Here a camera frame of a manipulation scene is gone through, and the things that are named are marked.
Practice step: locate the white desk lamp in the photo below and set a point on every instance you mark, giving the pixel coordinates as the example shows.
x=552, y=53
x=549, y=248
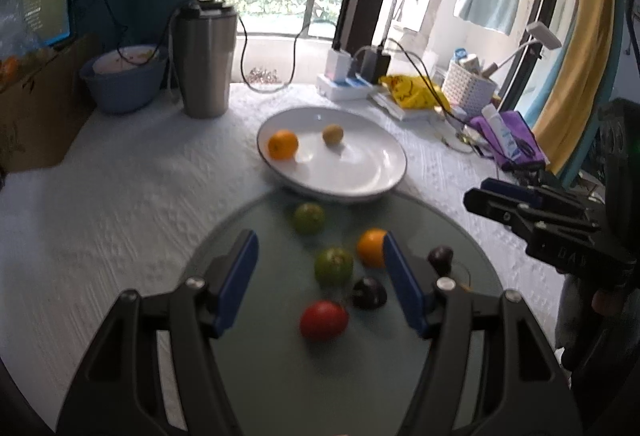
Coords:
x=538, y=33

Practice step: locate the purple pouch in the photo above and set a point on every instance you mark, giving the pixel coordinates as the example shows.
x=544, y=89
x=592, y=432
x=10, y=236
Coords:
x=531, y=156

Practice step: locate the cardboard box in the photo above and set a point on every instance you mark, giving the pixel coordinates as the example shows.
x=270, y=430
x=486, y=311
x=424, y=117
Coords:
x=42, y=114

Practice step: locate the black charger adapter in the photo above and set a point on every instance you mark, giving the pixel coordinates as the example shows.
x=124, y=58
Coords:
x=374, y=64

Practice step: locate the orange mandarin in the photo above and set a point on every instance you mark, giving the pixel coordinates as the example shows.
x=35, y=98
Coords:
x=370, y=248

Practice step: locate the dark plum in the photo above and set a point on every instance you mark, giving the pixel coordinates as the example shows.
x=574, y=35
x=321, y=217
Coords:
x=440, y=258
x=368, y=294

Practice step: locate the clear plastic bag of oranges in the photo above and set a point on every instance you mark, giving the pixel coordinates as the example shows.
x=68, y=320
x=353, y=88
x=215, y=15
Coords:
x=19, y=45

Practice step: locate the green fruit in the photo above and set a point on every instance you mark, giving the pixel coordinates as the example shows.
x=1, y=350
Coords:
x=309, y=219
x=333, y=267

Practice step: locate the white charger adapter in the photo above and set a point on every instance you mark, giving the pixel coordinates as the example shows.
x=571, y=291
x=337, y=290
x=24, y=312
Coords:
x=338, y=64

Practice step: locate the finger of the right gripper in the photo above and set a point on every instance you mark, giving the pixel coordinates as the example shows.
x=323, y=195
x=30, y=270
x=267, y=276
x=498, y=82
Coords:
x=505, y=188
x=501, y=205

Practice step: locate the tablet screen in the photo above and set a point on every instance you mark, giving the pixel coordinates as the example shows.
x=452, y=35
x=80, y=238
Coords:
x=50, y=20

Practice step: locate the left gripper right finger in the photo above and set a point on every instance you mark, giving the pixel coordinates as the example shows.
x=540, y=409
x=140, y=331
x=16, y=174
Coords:
x=522, y=390

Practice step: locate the yellow curtain right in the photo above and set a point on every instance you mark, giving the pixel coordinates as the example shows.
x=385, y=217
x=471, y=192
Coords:
x=566, y=113

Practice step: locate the white woven basket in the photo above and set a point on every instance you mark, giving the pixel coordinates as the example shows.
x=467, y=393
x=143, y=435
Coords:
x=466, y=90

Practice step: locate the white power strip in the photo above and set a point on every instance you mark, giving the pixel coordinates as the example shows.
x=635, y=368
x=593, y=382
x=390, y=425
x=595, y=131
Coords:
x=350, y=89

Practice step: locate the stainless steel tumbler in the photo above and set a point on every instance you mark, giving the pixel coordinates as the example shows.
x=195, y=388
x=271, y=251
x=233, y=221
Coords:
x=203, y=39

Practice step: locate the red tomato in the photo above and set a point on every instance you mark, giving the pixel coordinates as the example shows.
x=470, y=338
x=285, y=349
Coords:
x=323, y=321

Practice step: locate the blue plastic bowl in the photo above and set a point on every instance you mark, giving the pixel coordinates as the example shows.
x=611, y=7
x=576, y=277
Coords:
x=120, y=87

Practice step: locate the yellow plastic bag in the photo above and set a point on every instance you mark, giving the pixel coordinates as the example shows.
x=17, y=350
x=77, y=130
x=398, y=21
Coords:
x=412, y=92

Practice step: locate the small yellow fruit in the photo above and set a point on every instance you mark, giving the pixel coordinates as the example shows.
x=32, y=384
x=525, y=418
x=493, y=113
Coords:
x=332, y=135

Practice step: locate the large orange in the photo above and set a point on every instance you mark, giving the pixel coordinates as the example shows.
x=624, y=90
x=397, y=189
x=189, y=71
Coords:
x=282, y=145

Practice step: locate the white lotion tube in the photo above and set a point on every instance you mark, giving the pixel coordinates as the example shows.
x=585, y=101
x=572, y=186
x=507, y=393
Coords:
x=501, y=131

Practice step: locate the round grey glass board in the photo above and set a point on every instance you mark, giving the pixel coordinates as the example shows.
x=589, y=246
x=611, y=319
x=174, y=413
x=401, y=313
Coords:
x=300, y=359

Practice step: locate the white ceramic plate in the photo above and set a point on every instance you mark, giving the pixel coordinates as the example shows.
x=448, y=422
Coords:
x=367, y=163

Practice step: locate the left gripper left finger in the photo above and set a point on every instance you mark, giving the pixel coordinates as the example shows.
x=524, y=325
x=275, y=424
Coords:
x=116, y=389

